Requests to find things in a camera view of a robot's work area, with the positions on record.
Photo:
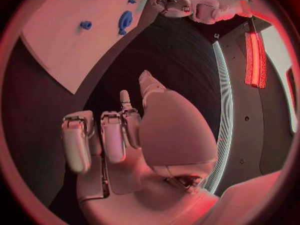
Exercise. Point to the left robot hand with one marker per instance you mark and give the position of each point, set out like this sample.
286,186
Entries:
174,2

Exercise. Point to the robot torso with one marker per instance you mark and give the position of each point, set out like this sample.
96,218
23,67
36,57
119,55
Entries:
248,116

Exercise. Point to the blue gear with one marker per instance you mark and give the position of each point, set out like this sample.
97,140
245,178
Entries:
126,21

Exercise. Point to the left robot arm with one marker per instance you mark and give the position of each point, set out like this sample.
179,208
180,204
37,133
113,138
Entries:
218,11

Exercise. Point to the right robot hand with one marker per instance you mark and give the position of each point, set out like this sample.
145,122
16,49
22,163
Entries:
173,135

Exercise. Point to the glowing light bar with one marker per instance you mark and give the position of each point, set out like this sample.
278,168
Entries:
255,60

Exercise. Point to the white task board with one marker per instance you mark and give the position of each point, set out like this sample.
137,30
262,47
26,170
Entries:
63,46

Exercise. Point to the small blue plug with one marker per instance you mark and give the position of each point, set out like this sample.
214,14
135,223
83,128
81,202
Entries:
131,1

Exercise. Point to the blue peg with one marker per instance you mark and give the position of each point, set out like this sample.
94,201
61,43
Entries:
85,25

